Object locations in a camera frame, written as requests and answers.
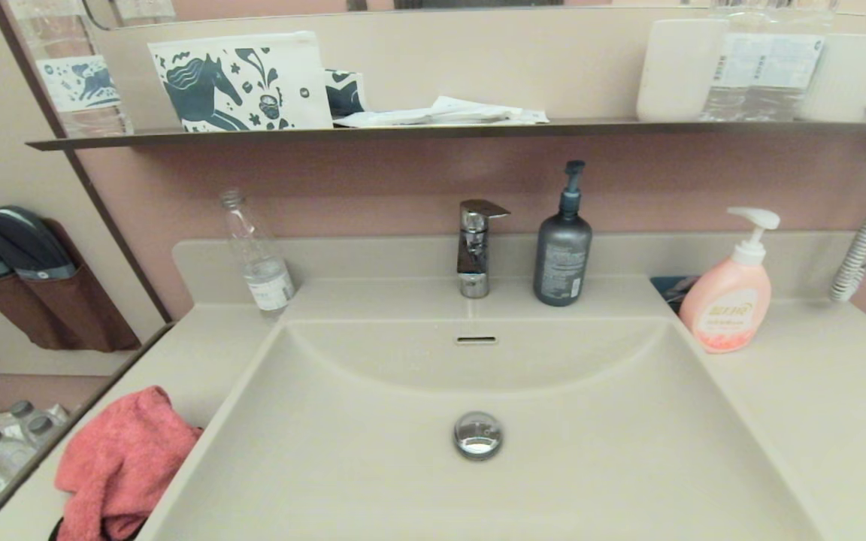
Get dark grey pump bottle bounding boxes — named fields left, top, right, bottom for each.
left=532, top=160, right=594, bottom=307

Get white mug with handle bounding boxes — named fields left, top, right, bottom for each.
left=801, top=32, right=866, bottom=124

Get pink towel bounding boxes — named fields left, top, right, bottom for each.
left=53, top=385, right=204, bottom=541

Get clear labelled water bottle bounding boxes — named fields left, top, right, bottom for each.
left=702, top=0, right=829, bottom=122

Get dark metal wall shelf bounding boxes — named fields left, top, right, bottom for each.
left=25, top=119, right=866, bottom=152

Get white horse print pouch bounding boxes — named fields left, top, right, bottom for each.
left=147, top=30, right=335, bottom=132

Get clear empty plastic bottle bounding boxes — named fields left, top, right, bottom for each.
left=219, top=188, right=296, bottom=313

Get chrome drain stopper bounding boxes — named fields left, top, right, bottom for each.
left=454, top=410, right=504, bottom=461

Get clear bottle horse label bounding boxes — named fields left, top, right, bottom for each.
left=8, top=0, right=134, bottom=138

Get chrome faucet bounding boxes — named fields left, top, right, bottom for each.
left=457, top=199, right=512, bottom=299

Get white cup without handle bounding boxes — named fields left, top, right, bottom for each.
left=636, top=18, right=733, bottom=122

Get beige sink basin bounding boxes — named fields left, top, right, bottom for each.
left=136, top=316, right=825, bottom=541

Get pink soap pump bottle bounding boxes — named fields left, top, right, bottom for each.
left=678, top=207, right=782, bottom=354

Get brown slipper holder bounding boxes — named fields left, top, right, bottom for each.
left=17, top=219, right=141, bottom=352
left=0, top=272, right=58, bottom=351

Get white paper packets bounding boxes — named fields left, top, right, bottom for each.
left=334, top=95, right=551, bottom=127

